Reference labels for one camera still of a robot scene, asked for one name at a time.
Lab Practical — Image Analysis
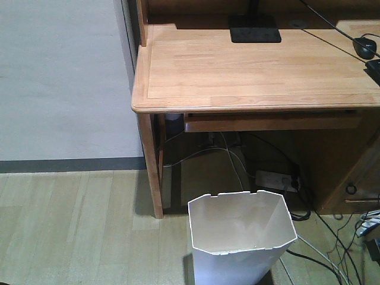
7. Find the white plastic trash bin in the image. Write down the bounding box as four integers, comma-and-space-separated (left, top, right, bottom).
188, 190, 297, 284

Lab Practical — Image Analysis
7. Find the blue cylinder under desk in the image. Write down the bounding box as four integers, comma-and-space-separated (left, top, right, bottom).
165, 113, 183, 135

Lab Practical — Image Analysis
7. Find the wooden keyboard tray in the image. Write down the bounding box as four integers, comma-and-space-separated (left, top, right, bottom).
183, 110, 363, 132

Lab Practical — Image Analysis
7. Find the wooden desk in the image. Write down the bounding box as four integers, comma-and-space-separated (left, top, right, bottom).
132, 1, 379, 219

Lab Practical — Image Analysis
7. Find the white power strip under desk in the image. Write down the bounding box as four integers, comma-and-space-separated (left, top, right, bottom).
255, 170, 298, 192

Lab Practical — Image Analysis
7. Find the black monitor stand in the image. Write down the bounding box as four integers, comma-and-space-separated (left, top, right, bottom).
228, 1, 281, 43

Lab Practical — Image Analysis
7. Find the black computer mouse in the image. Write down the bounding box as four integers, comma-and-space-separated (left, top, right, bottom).
353, 37, 377, 59

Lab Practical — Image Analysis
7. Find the black keyboard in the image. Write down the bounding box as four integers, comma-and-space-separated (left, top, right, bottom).
365, 59, 380, 84

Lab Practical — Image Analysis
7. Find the white floor cable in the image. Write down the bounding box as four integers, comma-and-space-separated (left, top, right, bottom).
296, 233, 354, 285

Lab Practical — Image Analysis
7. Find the black mouse cable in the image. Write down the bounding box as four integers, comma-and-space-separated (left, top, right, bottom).
299, 0, 357, 41

